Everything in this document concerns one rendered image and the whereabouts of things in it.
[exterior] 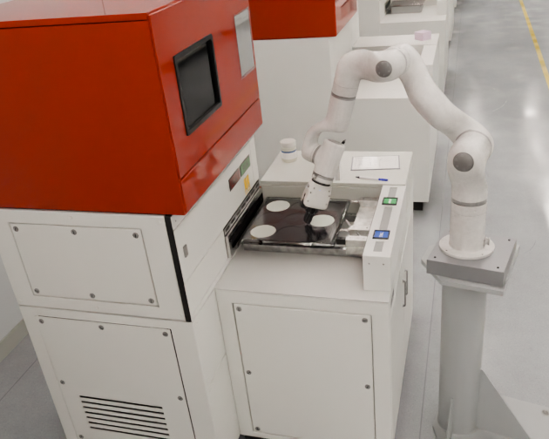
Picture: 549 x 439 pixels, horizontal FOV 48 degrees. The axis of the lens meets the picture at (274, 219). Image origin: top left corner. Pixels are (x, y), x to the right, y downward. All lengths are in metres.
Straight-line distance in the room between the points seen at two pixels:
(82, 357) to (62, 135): 0.90
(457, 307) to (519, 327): 1.06
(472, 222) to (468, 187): 0.13
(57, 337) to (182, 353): 0.50
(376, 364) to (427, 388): 0.75
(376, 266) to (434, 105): 0.56
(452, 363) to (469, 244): 0.53
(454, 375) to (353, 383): 0.43
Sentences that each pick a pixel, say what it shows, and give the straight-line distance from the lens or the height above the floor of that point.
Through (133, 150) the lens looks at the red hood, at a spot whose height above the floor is 1.44.
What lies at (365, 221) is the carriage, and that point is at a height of 0.88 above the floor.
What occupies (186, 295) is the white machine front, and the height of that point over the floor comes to 0.93.
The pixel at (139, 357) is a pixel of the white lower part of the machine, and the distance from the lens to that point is 2.32.
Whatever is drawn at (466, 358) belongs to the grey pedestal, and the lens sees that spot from 2.51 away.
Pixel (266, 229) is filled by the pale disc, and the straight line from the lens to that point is 2.41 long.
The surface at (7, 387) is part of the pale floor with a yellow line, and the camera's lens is 3.49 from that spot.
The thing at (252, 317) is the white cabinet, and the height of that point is 0.70.
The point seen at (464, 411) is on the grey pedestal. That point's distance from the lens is 2.70.
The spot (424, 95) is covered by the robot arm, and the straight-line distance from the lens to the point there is 2.10.
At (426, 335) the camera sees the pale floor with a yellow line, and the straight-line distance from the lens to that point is 3.28.
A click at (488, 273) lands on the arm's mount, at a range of 2.19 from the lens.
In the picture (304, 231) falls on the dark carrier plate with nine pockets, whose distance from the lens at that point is 2.37.
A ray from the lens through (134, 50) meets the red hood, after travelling 1.75.
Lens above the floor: 2.05
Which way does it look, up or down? 28 degrees down
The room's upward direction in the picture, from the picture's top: 7 degrees counter-clockwise
